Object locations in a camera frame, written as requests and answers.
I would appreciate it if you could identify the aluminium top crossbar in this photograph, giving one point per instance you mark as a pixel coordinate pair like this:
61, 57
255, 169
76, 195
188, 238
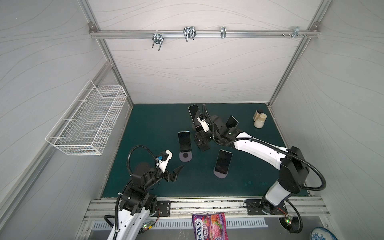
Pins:
201, 34

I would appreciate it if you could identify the grey round stand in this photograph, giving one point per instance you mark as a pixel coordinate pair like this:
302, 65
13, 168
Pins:
185, 156
220, 174

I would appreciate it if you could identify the blue white ceramic plate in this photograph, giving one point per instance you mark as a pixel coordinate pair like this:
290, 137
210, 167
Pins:
320, 233

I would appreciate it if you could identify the black phone purple edge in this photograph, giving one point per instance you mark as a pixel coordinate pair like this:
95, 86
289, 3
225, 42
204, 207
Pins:
232, 122

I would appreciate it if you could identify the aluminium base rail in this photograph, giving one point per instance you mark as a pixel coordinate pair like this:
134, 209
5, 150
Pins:
181, 208

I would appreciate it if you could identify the black phone back centre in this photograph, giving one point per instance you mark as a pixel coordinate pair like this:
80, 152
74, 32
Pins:
194, 113

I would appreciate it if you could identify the black phone front centre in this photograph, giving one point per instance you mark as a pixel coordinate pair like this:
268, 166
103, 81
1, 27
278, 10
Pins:
223, 162

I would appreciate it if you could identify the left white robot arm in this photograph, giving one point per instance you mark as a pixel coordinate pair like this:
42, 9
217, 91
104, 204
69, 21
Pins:
136, 203

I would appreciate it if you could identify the black phone light blue edge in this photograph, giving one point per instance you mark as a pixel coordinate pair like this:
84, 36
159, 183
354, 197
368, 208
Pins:
185, 141

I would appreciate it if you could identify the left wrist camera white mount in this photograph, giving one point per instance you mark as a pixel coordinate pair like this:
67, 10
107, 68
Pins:
163, 159

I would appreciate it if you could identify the white salt shaker beige cap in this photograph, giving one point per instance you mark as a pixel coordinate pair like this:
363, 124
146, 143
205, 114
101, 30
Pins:
260, 121

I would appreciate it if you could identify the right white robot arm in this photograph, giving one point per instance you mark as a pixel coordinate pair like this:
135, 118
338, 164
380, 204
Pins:
291, 168

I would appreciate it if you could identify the grey round stand front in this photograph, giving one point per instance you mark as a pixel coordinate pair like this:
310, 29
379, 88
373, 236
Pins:
220, 174

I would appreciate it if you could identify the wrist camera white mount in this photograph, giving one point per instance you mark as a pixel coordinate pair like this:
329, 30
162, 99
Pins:
163, 159
204, 124

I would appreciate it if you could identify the grey round stand left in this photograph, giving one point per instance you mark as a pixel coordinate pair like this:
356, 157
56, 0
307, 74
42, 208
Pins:
185, 156

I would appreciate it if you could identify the metal U-bolt clamp left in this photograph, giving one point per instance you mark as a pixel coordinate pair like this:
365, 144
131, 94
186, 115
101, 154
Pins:
157, 39

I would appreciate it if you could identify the metal u-bolt clamp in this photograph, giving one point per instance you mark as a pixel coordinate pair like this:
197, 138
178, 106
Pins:
157, 39
189, 33

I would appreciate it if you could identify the white wire basket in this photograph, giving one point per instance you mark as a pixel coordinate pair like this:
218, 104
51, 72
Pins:
86, 126

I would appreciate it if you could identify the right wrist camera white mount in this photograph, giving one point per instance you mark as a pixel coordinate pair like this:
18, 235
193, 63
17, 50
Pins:
204, 124

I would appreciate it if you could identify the metal U-bolt clamp middle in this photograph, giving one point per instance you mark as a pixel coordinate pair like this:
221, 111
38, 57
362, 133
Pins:
189, 33

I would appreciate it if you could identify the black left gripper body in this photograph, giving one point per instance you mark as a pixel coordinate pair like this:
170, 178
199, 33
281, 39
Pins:
153, 178

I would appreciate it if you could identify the metal clamp small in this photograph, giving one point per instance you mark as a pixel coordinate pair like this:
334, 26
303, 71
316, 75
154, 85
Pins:
223, 32

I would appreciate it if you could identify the metal bracket right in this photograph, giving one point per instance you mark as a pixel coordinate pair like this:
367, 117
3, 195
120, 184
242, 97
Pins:
295, 34

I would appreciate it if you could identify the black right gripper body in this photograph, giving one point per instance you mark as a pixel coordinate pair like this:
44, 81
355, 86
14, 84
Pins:
200, 137

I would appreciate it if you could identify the pink Fox's candy bag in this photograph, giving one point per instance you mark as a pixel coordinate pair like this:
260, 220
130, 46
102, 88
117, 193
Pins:
210, 226

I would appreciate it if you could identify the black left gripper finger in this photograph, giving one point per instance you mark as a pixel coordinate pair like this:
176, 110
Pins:
178, 170
172, 177

